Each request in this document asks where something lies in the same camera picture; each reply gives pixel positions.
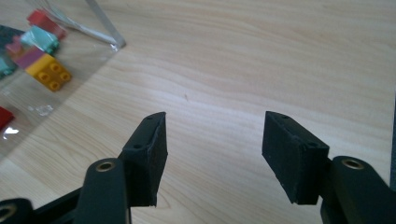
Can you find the orange toy block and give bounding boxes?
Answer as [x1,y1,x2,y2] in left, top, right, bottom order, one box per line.
[24,53,74,93]

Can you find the clear plastic bag white trim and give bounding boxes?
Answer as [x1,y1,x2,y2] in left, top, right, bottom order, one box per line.
[0,0,127,161]

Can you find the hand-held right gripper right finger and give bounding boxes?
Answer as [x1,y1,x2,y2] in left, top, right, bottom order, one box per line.
[261,110,331,205]

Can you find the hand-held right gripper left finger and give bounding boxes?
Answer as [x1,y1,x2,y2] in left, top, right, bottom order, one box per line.
[120,111,169,208]

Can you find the magenta toy block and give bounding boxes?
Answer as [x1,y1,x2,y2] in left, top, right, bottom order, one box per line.
[13,46,47,70]

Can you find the teal toy block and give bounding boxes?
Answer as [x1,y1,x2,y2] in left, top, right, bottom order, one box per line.
[20,25,61,56]
[0,56,17,79]

